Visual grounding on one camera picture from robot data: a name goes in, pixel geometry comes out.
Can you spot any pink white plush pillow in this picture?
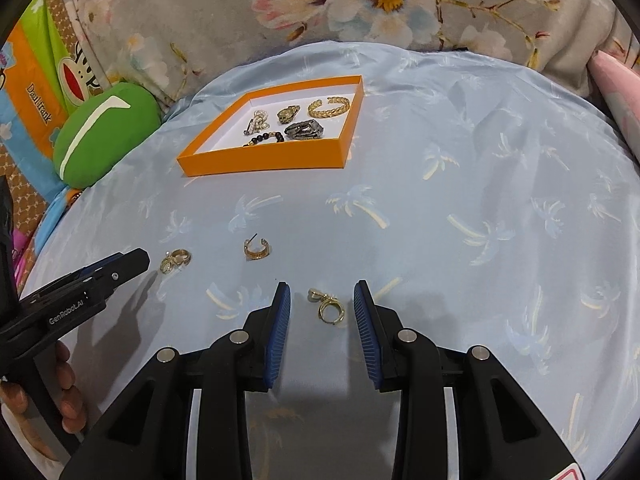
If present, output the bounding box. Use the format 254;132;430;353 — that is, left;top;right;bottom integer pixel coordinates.
589;51;640;158

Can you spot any colourful cartoon monkey blanket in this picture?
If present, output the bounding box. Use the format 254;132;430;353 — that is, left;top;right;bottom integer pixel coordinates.
1;0;101;290

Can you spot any gold wristwatch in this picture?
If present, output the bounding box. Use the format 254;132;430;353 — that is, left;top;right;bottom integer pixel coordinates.
277;104;300;125

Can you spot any gold leaf bangle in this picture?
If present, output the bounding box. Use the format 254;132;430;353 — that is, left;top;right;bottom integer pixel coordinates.
307;96;350;119

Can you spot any orange shallow box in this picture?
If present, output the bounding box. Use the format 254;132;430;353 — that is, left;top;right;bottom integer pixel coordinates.
177;75;363;177

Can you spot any black bead bracelet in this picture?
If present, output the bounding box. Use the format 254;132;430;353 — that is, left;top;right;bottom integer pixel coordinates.
242;130;286;149

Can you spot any pearl bracelet with charm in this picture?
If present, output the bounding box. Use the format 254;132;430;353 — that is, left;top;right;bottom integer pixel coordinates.
243;109;271;137

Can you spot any gold ring pair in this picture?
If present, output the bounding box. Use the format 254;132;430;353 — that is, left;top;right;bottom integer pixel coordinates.
158;248;193;276

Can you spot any gold pendant hoop earring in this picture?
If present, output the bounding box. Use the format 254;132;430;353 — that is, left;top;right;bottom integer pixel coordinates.
307;288;346;326

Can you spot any person's left hand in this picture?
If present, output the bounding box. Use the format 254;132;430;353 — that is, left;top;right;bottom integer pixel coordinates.
1;341;88;464

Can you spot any green plush pillow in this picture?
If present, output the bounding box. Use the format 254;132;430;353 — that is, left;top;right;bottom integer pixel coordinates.
53;82;162;188

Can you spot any grey floral blanket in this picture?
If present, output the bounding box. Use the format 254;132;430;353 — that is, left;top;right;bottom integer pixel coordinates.
64;0;639;105

